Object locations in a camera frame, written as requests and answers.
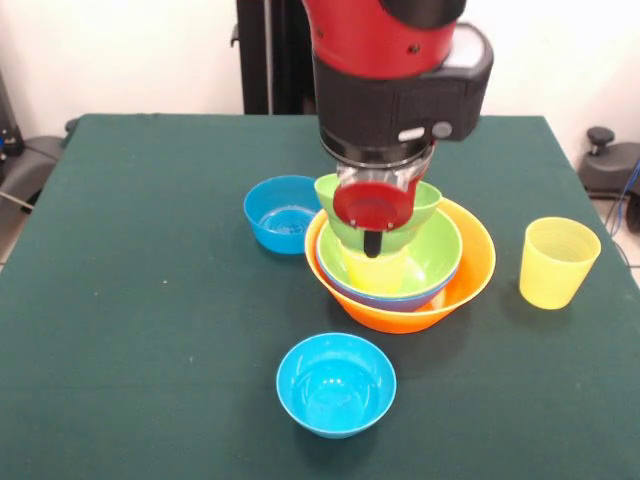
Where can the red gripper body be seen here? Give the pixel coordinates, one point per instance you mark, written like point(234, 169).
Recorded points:
point(372, 207)

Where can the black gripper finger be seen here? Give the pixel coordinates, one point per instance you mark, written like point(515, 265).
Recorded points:
point(372, 245)

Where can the opaque yellow cup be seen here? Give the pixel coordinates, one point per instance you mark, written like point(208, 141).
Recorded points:
point(375, 275)

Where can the small green bowl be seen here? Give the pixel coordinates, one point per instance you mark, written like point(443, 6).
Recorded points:
point(425, 205)

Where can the large green bowl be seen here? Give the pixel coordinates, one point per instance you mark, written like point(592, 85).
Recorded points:
point(435, 255)

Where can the large blue bowl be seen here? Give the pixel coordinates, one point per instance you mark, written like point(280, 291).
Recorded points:
point(400, 302)

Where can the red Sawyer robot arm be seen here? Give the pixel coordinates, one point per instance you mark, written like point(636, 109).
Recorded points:
point(390, 75)

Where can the small ribbed blue bowl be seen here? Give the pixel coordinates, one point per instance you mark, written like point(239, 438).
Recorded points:
point(275, 210)

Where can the large orange bowl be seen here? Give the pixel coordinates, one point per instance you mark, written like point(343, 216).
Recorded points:
point(470, 270)

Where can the small cyan bowl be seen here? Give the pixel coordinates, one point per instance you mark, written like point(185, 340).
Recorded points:
point(335, 385)

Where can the dark green tablecloth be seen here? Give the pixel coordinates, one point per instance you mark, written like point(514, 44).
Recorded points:
point(500, 375)

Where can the translucent yellow-green cup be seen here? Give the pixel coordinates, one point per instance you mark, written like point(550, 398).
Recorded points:
point(557, 270)

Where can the dark grey base foot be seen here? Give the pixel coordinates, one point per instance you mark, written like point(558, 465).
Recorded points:
point(610, 170)
point(35, 160)

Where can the black equipment rack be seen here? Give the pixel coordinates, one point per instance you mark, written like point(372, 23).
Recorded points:
point(7, 135)

